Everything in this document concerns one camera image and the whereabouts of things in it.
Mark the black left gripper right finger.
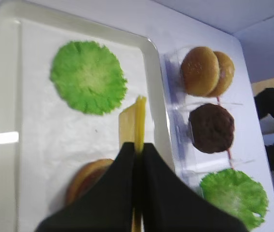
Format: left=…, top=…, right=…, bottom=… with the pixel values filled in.
left=141, top=143, right=247, bottom=232

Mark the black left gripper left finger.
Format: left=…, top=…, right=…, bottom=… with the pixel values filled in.
left=36, top=143, right=135, bottom=232

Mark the yellow cheese slice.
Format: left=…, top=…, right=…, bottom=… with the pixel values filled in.
left=119, top=95, right=147, bottom=232

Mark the large green lettuce leaf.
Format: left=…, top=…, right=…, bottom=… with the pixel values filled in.
left=199, top=169, right=269, bottom=231

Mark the dark meat patty in rack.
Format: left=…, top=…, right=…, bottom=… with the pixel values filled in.
left=188, top=103, right=235, bottom=154

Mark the round green lettuce leaf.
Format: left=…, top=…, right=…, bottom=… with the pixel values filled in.
left=50, top=41, right=127, bottom=116

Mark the bottom bun slice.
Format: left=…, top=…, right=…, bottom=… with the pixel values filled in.
left=65, top=159, right=105, bottom=206

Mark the clear acrylic right rack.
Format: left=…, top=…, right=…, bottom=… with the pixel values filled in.
left=164, top=46, right=256, bottom=196

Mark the white paper tray liner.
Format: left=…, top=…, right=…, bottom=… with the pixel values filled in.
left=18, top=20, right=148, bottom=232

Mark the sesame bun top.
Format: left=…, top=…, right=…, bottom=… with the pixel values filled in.
left=181, top=46, right=219, bottom=97

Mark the pale bun half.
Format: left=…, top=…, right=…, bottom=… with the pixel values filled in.
left=207, top=51, right=235, bottom=97

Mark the cream metal serving tray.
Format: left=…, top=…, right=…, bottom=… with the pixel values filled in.
left=0, top=1, right=174, bottom=232

